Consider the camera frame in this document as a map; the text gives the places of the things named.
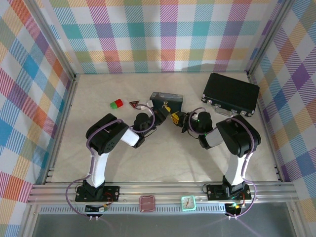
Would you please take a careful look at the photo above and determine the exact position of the blue tin box painted lid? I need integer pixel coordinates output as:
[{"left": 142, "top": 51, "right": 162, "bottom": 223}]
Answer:
[{"left": 149, "top": 92, "right": 185, "bottom": 112}]

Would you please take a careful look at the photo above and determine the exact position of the red and green cylinder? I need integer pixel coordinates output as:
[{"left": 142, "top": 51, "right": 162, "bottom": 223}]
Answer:
[{"left": 109, "top": 98, "right": 124, "bottom": 110}]

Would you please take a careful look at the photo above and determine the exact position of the pink square pad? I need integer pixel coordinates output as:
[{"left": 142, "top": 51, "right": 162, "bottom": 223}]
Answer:
[{"left": 139, "top": 195, "right": 156, "bottom": 213}]

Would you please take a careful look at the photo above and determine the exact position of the teal square clock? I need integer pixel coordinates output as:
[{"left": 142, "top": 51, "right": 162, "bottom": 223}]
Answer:
[{"left": 180, "top": 195, "right": 196, "bottom": 212}]

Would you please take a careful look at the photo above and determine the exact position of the perforated metal strip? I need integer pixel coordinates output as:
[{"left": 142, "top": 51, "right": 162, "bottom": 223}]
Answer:
[{"left": 39, "top": 205, "right": 292, "bottom": 215}]

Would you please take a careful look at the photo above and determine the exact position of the small circuit board white connector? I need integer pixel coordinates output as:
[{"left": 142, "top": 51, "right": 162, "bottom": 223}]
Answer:
[{"left": 85, "top": 204, "right": 110, "bottom": 213}]

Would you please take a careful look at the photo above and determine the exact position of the black ribbed briefcase chrome handle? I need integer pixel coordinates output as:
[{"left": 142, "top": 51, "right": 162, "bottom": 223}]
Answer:
[{"left": 201, "top": 73, "right": 260, "bottom": 118}]

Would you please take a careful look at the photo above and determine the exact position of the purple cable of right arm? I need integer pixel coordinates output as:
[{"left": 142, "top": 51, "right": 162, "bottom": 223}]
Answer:
[{"left": 188, "top": 107, "right": 259, "bottom": 220}]

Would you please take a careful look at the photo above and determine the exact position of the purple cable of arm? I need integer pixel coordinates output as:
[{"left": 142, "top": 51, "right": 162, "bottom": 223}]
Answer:
[
  {"left": 65, "top": 103, "right": 157, "bottom": 221},
  {"left": 188, "top": 107, "right": 259, "bottom": 220}
]

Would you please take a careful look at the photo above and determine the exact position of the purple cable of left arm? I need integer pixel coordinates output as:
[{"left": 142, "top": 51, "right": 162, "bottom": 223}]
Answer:
[{"left": 65, "top": 103, "right": 157, "bottom": 221}]

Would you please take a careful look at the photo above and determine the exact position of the aluminium frame rail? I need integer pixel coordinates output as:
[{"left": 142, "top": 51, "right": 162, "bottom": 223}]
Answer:
[{"left": 26, "top": 181, "right": 300, "bottom": 205}]

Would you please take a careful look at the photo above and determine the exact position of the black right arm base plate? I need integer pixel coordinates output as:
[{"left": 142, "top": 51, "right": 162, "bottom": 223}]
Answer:
[{"left": 206, "top": 183, "right": 252, "bottom": 201}]

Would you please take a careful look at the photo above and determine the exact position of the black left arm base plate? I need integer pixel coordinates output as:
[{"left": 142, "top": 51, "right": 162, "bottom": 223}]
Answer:
[{"left": 75, "top": 184, "right": 121, "bottom": 203}]

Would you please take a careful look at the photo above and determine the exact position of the aluminium frame post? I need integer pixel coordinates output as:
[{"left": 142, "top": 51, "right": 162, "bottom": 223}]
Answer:
[
  {"left": 28, "top": 0, "right": 81, "bottom": 78},
  {"left": 246, "top": 0, "right": 296, "bottom": 77}
]

